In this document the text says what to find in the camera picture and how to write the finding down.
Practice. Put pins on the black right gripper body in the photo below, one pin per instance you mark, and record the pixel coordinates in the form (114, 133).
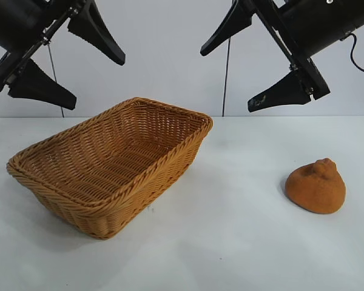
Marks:
(318, 24)

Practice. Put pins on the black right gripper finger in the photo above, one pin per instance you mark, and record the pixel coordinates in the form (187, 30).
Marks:
(230, 28)
(282, 95)

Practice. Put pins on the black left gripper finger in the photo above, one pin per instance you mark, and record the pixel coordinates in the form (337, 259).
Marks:
(39, 86)
(95, 33)

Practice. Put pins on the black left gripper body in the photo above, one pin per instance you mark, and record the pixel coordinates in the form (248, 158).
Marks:
(15, 21)

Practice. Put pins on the woven wicker basket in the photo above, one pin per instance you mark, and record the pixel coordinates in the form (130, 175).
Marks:
(109, 169)

